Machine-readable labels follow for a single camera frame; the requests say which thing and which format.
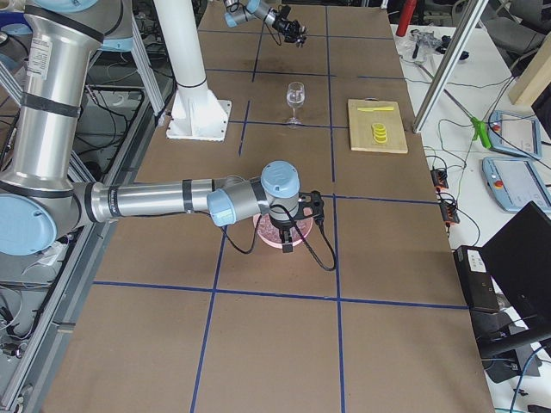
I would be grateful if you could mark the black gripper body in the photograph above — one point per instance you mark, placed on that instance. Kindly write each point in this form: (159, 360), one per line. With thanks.
(283, 224)
(285, 26)

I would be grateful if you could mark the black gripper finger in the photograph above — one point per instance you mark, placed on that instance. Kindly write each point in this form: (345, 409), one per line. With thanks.
(297, 28)
(291, 39)
(287, 241)

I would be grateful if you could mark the steel double jigger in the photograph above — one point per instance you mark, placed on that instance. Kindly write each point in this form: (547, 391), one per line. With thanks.
(301, 40)

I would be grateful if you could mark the pile of clear ice cubes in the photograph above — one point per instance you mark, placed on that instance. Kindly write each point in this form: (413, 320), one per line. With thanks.
(270, 233)

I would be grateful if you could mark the clear wine glass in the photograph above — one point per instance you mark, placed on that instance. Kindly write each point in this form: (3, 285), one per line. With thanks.
(296, 96)

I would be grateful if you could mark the yellow-green plastic knife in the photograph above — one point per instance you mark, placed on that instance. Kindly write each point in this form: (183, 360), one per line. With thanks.
(375, 109)

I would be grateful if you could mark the red fire extinguisher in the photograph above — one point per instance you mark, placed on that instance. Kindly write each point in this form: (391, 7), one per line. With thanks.
(405, 17)

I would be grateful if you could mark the bamboo cutting board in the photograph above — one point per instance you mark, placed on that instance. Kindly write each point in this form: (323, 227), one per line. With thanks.
(361, 130)

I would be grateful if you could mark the crumpled clear plastic bag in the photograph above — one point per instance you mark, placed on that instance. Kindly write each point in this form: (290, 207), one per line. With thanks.
(417, 46)

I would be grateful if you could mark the black box with label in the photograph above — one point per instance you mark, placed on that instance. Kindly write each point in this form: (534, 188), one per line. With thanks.
(476, 282)

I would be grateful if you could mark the left teach pendant tablet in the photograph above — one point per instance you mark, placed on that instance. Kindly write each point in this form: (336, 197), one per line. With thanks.
(514, 134)

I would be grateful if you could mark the teach pendant tablet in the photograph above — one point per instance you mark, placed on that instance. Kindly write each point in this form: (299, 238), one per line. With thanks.
(514, 182)
(514, 134)

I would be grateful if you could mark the right teach pendant tablet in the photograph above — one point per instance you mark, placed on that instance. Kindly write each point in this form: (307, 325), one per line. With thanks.
(514, 182)

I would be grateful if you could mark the black monitor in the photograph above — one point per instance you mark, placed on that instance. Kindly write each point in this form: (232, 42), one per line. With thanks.
(518, 259)

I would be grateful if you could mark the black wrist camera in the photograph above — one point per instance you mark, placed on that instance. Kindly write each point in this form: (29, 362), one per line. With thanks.
(284, 11)
(311, 205)

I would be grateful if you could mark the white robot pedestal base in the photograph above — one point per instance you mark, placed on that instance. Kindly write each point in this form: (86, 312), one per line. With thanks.
(196, 114)

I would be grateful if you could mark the aluminium frame post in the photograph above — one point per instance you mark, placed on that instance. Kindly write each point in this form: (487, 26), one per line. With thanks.
(458, 42)

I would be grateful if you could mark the reacher grabber stick green handle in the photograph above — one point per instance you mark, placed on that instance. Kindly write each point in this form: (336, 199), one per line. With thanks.
(479, 126)

